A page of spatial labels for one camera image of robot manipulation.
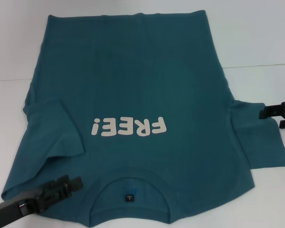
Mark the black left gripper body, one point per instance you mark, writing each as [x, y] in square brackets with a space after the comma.
[26, 204]

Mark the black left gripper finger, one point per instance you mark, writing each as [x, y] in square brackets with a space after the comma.
[61, 186]

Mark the teal t-shirt with FREE print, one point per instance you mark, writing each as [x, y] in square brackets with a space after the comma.
[133, 78]

